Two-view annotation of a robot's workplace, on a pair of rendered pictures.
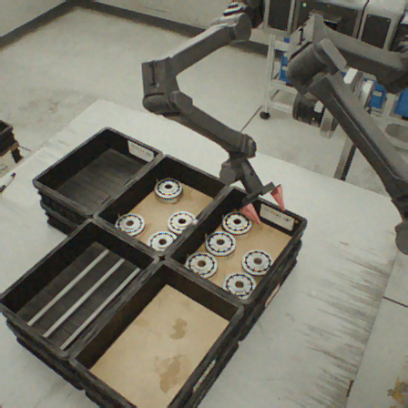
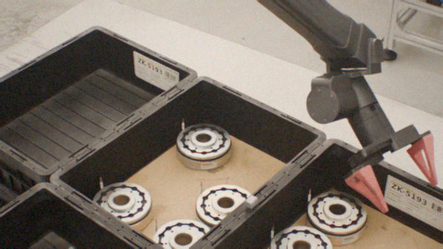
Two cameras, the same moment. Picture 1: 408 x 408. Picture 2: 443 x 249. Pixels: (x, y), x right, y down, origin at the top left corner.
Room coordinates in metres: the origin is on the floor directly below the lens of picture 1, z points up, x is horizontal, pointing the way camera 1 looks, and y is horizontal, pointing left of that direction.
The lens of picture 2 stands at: (0.10, 0.00, 1.80)
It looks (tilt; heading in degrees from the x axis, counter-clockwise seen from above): 38 degrees down; 5
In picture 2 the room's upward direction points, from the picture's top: straight up
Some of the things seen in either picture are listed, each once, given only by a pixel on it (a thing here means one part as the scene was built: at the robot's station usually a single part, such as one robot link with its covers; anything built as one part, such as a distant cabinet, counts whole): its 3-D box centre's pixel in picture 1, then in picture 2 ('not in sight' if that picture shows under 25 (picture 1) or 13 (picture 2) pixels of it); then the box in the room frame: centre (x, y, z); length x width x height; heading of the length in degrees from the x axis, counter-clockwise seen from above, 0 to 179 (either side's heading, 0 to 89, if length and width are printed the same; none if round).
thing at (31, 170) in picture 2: (99, 168); (74, 95); (1.29, 0.39, 0.92); 0.40 x 0.30 x 0.02; 146
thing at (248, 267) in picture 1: (257, 261); not in sight; (0.91, -0.17, 0.86); 0.10 x 0.10 x 0.01
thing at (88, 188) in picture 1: (101, 178); (77, 116); (1.29, 0.39, 0.87); 0.40 x 0.30 x 0.11; 146
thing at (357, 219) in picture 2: (237, 222); (337, 211); (1.08, -0.11, 0.86); 0.10 x 0.10 x 0.01
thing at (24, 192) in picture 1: (35, 174); not in sight; (1.49, 0.74, 0.70); 0.33 x 0.23 x 0.01; 152
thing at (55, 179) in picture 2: (164, 201); (192, 161); (1.12, 0.14, 0.92); 0.40 x 0.30 x 0.02; 146
